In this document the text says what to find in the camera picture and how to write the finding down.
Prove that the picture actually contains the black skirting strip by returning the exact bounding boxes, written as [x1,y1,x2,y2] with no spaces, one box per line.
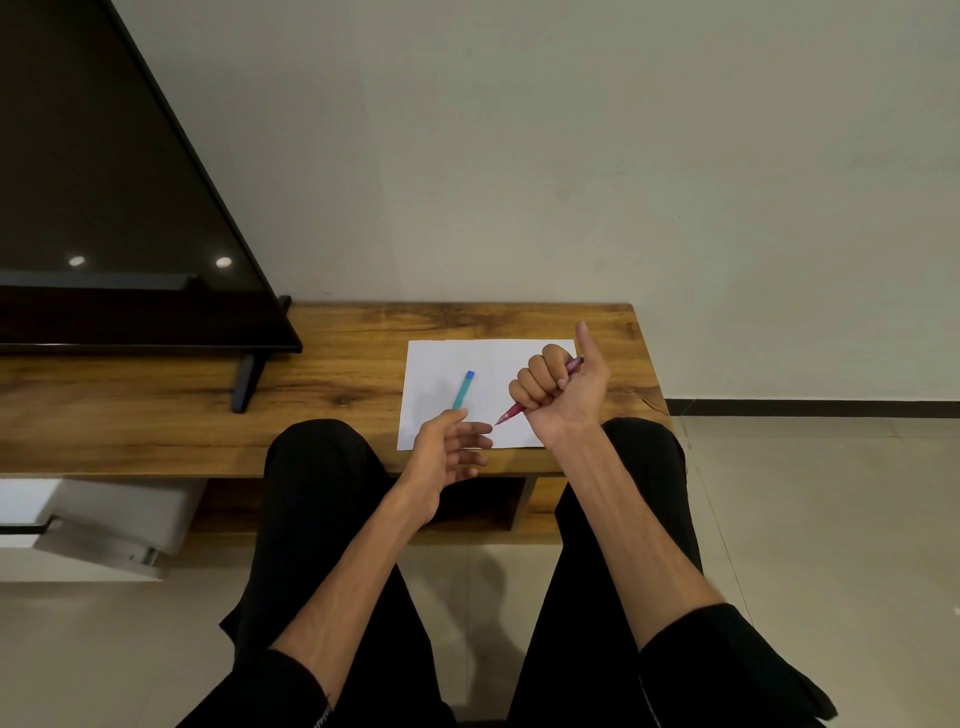
[666,399,960,420]

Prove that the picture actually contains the black flat television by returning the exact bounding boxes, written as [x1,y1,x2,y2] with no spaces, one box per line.
[0,0,304,356]

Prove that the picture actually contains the person's black sleeve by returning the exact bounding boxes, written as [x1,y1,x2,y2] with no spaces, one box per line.
[636,603,838,728]
[176,648,336,728]

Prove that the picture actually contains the white paper sheet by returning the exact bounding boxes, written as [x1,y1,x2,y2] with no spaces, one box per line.
[396,339,579,452]

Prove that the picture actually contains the person's black left sleeve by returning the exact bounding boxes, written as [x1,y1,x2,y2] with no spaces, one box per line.
[176,648,336,728]

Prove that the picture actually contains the person's left hand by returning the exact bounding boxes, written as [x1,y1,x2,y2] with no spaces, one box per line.
[396,408,495,527]

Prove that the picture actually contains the person's right forearm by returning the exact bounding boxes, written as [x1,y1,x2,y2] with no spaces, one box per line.
[543,418,730,652]

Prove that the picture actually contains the person's left forearm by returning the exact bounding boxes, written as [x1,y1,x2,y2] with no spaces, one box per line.
[268,480,441,703]

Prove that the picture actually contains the person's left leg black trousers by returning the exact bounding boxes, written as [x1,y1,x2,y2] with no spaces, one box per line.
[219,418,459,728]

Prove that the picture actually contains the wooden television cabinet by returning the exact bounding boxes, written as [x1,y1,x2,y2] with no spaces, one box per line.
[0,302,673,546]

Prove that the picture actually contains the red pen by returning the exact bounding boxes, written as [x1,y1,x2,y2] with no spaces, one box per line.
[494,357,585,427]

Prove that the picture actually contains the person's right hand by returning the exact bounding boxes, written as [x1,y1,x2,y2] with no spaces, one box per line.
[508,321,613,452]

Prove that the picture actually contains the black television stand leg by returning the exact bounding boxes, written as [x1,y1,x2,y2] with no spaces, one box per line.
[230,295,293,415]

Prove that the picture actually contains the person's leg black trousers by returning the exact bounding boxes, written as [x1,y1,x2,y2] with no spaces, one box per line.
[508,417,706,728]
[219,418,459,728]

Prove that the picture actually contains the person's black right sleeve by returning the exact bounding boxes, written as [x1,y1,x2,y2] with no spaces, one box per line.
[636,603,838,728]

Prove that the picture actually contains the white appliance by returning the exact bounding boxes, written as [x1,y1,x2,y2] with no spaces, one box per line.
[0,478,208,583]

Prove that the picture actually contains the person's right leg black trousers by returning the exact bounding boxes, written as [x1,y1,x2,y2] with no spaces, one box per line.
[508,417,706,728]

